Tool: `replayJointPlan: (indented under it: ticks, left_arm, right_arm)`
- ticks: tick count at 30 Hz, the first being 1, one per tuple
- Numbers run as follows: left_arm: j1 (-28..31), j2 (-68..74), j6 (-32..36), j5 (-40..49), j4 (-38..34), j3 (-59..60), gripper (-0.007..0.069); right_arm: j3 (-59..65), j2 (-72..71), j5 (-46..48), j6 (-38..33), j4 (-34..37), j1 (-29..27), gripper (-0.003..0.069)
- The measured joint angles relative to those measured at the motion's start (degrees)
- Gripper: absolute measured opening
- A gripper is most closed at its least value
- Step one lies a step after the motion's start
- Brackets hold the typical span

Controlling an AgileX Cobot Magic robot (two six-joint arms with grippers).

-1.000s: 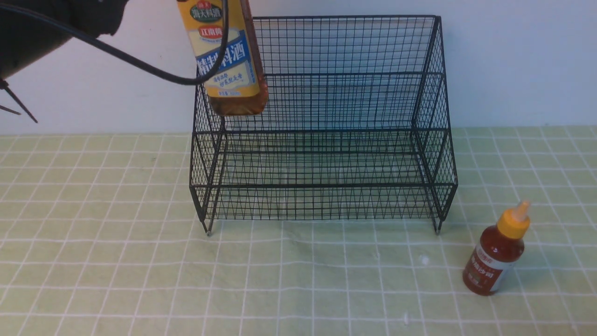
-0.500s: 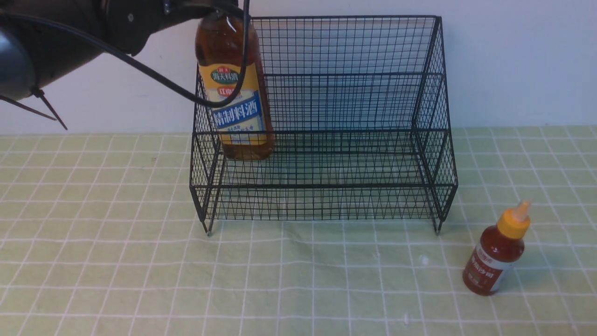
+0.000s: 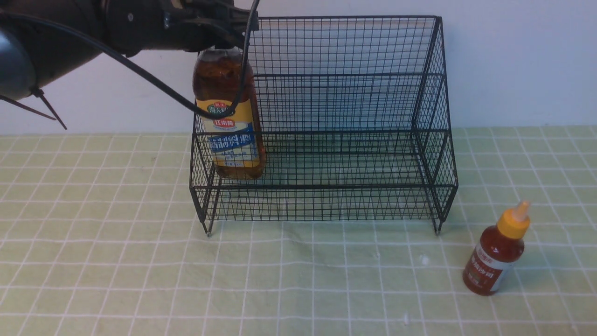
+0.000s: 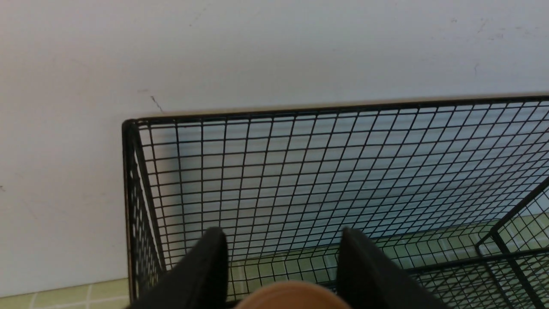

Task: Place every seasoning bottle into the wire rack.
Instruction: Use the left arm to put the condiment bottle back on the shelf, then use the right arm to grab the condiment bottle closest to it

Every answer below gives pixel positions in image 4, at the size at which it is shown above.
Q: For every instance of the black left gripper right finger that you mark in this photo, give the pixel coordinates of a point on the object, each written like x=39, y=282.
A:
x=368, y=279

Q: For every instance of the black wire mesh shelf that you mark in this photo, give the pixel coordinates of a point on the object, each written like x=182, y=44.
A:
x=455, y=192

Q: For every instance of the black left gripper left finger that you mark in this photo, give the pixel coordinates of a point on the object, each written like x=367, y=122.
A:
x=198, y=281

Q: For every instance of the large cooking wine bottle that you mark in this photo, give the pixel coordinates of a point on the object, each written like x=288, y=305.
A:
x=292, y=295

